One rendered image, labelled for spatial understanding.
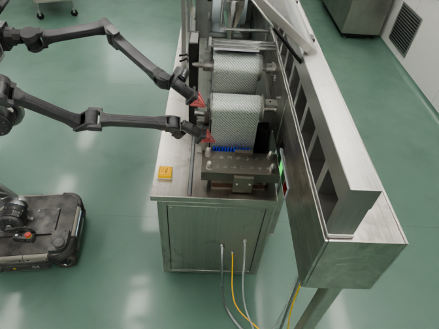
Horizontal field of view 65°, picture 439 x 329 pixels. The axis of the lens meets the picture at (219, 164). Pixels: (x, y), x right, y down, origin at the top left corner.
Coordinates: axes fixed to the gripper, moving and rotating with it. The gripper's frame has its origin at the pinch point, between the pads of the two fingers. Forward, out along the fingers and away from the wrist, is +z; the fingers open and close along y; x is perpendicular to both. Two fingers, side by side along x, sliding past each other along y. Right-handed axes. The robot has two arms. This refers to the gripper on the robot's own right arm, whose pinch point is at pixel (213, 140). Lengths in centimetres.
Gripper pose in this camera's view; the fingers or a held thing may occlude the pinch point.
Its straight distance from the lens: 182.3
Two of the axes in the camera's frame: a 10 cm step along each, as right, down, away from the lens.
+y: 0.0, 7.0, -7.1
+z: 8.3, 4.0, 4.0
